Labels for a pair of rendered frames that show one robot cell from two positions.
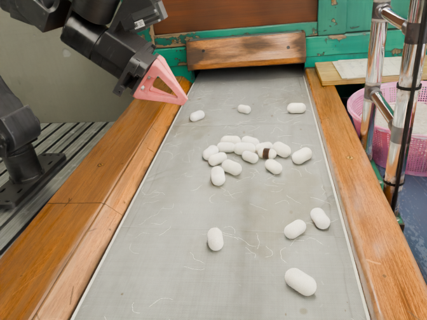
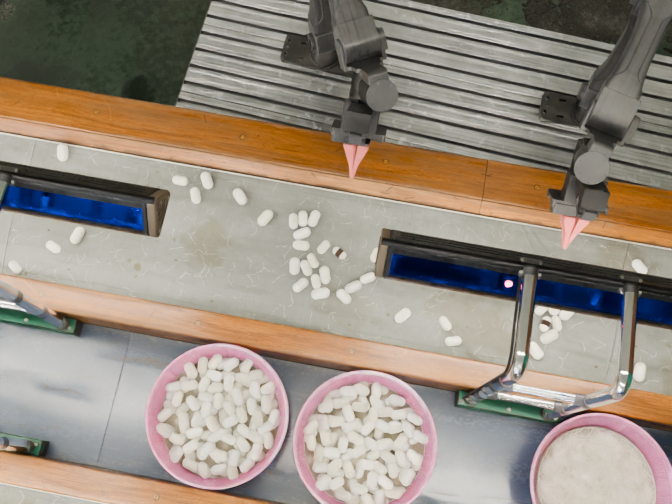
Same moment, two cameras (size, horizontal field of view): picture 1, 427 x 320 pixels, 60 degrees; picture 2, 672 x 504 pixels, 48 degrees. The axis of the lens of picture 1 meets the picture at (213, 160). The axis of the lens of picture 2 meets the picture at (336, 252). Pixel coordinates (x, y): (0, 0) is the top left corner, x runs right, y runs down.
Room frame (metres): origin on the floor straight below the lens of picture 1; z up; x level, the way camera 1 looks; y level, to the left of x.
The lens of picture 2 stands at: (0.13, -0.38, 2.20)
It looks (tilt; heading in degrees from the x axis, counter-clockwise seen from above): 73 degrees down; 89
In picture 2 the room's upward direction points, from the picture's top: 1 degrees clockwise
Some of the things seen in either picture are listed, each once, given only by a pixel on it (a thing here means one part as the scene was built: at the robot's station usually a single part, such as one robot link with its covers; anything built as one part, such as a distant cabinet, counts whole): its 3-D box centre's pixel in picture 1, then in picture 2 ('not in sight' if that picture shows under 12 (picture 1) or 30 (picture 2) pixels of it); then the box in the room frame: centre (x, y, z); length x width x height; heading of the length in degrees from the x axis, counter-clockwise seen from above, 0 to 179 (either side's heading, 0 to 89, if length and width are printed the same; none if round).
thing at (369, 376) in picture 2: not in sight; (364, 443); (0.19, -0.32, 0.72); 0.27 x 0.27 x 0.10
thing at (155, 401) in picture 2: not in sight; (220, 416); (-0.08, -0.27, 0.72); 0.27 x 0.27 x 0.10
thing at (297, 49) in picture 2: not in sight; (325, 48); (0.12, 0.54, 0.71); 0.20 x 0.07 x 0.08; 166
